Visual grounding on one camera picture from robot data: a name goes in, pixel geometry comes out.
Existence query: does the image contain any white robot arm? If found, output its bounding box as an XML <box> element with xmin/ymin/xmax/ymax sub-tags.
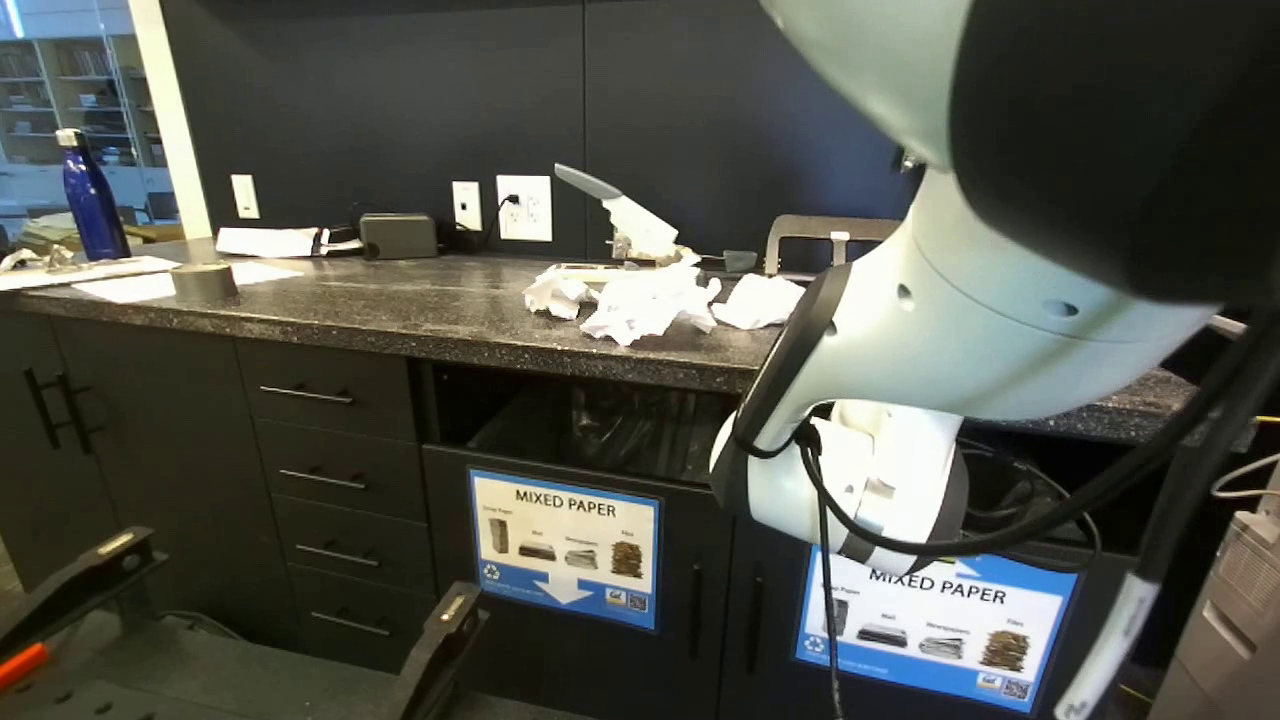
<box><xmin>713</xmin><ymin>0</ymin><xmax>1280</xmax><ymax>542</ymax></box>

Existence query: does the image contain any black bin liner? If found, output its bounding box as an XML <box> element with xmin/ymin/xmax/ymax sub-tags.
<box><xmin>472</xmin><ymin>380</ymin><xmax>737</xmax><ymax>485</ymax></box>

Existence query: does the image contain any left black bin door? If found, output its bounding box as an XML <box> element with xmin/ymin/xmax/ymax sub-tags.
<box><xmin>423</xmin><ymin>449</ymin><xmax>732</xmax><ymax>720</ymax></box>

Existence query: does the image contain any black bin door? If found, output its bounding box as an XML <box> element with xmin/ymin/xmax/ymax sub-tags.
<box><xmin>423</xmin><ymin>449</ymin><xmax>732</xmax><ymax>720</ymax></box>
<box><xmin>720</xmin><ymin>528</ymin><xmax>1129</xmax><ymax>720</ymax></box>

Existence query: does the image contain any right black bin door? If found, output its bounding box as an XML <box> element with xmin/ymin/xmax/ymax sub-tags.
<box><xmin>720</xmin><ymin>528</ymin><xmax>1129</xmax><ymax>720</ymax></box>

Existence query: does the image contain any large white stapler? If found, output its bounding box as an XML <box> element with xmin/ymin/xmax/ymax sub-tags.
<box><xmin>551</xmin><ymin>164</ymin><xmax>687</xmax><ymax>262</ymax></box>

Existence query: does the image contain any black box device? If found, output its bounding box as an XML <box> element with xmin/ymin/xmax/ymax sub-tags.
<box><xmin>362</xmin><ymin>212</ymin><xmax>436</xmax><ymax>259</ymax></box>

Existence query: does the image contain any black drawer unit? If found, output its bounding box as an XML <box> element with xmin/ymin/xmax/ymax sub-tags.
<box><xmin>241</xmin><ymin>345</ymin><xmax>432</xmax><ymax>669</ymax></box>

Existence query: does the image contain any folded white paper back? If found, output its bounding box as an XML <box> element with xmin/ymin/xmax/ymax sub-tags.
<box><xmin>216</xmin><ymin>226</ymin><xmax>321</xmax><ymax>259</ymax></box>

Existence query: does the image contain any right mixed paper sign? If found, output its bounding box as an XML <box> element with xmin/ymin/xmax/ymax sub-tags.
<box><xmin>793</xmin><ymin>554</ymin><xmax>1078</xmax><ymax>717</ymax></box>

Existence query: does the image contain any white paper sheet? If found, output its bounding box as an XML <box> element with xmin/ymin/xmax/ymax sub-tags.
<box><xmin>85</xmin><ymin>259</ymin><xmax>293</xmax><ymax>304</ymax></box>

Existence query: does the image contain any black cabinet door left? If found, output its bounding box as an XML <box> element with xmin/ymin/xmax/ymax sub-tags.
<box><xmin>0</xmin><ymin>317</ymin><xmax>293</xmax><ymax>642</ymax></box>

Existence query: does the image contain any blue water bottle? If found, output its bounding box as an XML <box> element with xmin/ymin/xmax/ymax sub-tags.
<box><xmin>56</xmin><ymin>129</ymin><xmax>129</xmax><ymax>259</ymax></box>

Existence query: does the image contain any black chair armrest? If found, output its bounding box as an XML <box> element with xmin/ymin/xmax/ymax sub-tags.
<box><xmin>0</xmin><ymin>522</ymin><xmax>159</xmax><ymax>692</ymax></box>

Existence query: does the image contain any white office printer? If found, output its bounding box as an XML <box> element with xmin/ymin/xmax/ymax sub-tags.
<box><xmin>1148</xmin><ymin>511</ymin><xmax>1280</xmax><ymax>720</ymax></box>

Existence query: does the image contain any white wall outlet plate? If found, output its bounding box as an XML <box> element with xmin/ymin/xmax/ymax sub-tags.
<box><xmin>496</xmin><ymin>177</ymin><xmax>551</xmax><ymax>242</ymax></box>

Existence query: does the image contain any white wall switch plate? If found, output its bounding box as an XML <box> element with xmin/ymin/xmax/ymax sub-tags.
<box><xmin>452</xmin><ymin>179</ymin><xmax>484</xmax><ymax>232</ymax></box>

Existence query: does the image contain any white wall plate left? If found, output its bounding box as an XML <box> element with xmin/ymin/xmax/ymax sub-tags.
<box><xmin>229</xmin><ymin>171</ymin><xmax>259</xmax><ymax>221</ymax></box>

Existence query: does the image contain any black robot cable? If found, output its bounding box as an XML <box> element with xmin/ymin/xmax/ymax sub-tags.
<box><xmin>732</xmin><ymin>262</ymin><xmax>1280</xmax><ymax>720</ymax></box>

